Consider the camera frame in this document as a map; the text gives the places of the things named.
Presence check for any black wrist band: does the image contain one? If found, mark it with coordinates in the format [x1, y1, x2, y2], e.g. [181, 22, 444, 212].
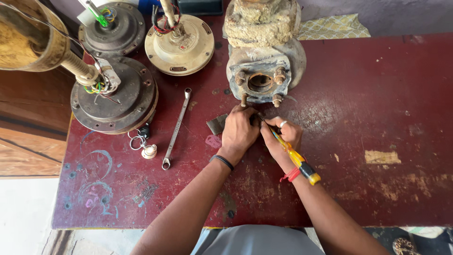
[209, 154, 235, 172]

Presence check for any person's grey shirt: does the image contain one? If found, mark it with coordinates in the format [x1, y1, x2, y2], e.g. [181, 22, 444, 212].
[190, 225, 325, 255]

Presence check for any rusty water pump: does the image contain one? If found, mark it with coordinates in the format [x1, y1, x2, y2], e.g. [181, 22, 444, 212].
[223, 0, 307, 108]

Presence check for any dark ceiling fan motor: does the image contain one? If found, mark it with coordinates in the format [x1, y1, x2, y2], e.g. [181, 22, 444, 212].
[70, 57, 159, 135]
[78, 0, 146, 59]

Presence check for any key ring with keys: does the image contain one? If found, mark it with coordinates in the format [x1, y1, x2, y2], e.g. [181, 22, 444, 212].
[128, 122, 158, 160]

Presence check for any patterned sandal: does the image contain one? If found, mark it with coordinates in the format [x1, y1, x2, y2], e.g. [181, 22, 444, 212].
[392, 237, 420, 255]

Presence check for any silver ring spanner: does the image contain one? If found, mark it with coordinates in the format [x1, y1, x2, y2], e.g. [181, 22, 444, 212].
[162, 88, 192, 171]

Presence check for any yellow patterned cloth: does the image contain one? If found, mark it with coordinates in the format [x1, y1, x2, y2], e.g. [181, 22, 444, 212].
[297, 13, 371, 41]

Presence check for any person's right hand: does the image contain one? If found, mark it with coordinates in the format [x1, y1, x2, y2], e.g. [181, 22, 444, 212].
[260, 116, 304, 167]

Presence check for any cream ceiling fan motor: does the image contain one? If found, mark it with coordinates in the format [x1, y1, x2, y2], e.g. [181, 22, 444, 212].
[144, 0, 215, 77]

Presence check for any wooden furniture panel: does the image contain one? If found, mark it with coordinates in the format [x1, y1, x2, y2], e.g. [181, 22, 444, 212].
[0, 65, 76, 179]

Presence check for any red wrist thread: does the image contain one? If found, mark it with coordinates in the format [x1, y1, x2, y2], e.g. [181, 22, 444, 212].
[279, 167, 302, 183]

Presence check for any dark grey gasket sheet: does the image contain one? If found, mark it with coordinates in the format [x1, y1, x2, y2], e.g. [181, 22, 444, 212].
[206, 113, 229, 136]

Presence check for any dark plastic box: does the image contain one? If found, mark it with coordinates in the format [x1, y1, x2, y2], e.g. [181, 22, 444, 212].
[176, 0, 224, 16]

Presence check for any yellow handled screwdriver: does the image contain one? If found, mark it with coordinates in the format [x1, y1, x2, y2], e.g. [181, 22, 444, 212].
[258, 113, 322, 186]

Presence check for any person's left hand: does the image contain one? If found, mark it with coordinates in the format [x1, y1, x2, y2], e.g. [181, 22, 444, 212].
[219, 104, 262, 158]

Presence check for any brass fan canopy with rod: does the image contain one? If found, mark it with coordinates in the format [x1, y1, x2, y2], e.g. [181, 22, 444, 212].
[0, 0, 101, 87]

